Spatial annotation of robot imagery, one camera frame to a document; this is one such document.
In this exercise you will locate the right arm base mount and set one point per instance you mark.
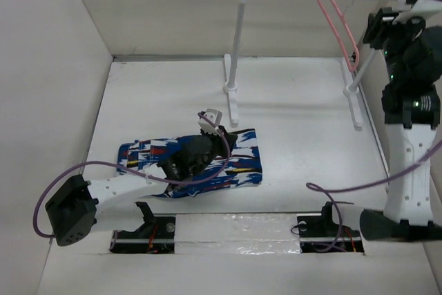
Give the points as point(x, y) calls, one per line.
point(318, 233)

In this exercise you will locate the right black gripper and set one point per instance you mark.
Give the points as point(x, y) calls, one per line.
point(382, 22)

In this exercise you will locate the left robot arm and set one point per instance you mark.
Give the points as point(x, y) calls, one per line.
point(78, 205)

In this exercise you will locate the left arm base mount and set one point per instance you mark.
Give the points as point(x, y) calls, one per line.
point(156, 235)

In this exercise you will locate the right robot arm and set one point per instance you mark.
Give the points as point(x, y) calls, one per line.
point(412, 113)

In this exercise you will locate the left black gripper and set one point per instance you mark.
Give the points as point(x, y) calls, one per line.
point(220, 140)

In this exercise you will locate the white metal clothes rack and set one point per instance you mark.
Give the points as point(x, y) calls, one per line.
point(352, 74)

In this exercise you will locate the blue patterned trousers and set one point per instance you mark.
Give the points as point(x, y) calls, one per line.
point(244, 168)

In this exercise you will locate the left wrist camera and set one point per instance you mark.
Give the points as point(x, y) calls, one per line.
point(209, 121)

